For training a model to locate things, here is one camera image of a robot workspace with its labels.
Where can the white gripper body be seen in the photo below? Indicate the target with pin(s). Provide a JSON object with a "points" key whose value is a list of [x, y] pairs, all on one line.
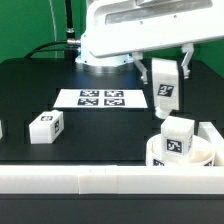
{"points": [[117, 27]]}

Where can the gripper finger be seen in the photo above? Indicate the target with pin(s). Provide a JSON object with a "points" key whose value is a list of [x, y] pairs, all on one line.
{"points": [[141, 68], [187, 50]]}

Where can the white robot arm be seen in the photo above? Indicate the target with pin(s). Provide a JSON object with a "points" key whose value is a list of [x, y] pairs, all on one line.
{"points": [[100, 61]]}

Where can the white marker sheet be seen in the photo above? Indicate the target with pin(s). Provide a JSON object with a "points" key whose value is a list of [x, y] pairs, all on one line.
{"points": [[102, 98]]}

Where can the white right fence bar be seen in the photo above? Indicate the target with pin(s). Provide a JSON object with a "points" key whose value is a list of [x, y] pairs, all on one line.
{"points": [[207, 131]]}

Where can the white fence bar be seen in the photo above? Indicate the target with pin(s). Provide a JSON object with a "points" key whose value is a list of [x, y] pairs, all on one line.
{"points": [[30, 179], [207, 131]]}

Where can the white front fence bar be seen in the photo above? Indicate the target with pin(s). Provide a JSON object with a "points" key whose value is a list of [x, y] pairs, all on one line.
{"points": [[30, 179]]}

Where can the white object at left edge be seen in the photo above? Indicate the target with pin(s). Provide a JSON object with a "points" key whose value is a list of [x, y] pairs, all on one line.
{"points": [[1, 133]]}

